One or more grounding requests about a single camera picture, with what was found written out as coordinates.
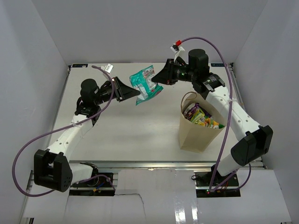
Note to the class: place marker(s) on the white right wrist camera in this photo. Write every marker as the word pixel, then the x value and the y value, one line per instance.
pixel 177 49

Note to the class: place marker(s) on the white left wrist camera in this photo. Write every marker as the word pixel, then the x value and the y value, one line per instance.
pixel 108 68

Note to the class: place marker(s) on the dark blue logo sticker right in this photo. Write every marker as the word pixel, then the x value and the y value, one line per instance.
pixel 217 65

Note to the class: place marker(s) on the dark blue logo sticker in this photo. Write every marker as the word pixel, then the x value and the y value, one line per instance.
pixel 80 65
pixel 217 65

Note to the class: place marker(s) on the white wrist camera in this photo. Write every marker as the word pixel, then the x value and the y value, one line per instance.
pixel 177 49
pixel 108 68

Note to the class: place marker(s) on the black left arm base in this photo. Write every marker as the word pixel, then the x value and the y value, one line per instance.
pixel 96 182

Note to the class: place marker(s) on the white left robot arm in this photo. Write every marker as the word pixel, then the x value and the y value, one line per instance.
pixel 51 166

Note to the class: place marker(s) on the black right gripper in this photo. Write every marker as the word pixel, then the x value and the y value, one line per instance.
pixel 166 75

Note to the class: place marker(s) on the dark blue logo sticker left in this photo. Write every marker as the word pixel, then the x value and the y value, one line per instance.
pixel 80 65

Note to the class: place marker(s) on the brown paper bag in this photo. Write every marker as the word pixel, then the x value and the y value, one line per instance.
pixel 194 137

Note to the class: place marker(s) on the green Fox's candy bag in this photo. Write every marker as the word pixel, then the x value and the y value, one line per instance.
pixel 203 120

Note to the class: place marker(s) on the purple Fox's candy bag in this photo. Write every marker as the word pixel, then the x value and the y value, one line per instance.
pixel 193 108

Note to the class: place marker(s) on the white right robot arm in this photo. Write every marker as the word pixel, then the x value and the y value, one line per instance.
pixel 253 139

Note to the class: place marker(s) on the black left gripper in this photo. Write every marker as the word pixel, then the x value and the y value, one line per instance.
pixel 122 91

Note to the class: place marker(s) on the teal tissue packet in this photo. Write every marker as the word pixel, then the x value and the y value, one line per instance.
pixel 141 81

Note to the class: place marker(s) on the brown M&M's packet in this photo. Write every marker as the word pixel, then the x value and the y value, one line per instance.
pixel 185 114

